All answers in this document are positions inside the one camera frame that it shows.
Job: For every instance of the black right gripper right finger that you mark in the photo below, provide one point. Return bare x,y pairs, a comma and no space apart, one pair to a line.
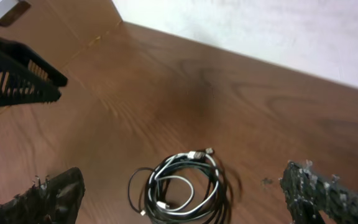
307,195

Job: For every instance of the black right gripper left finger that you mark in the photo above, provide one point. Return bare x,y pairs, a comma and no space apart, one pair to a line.
57,200

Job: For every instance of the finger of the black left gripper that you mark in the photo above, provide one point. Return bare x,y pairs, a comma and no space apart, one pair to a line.
24,55
23,85

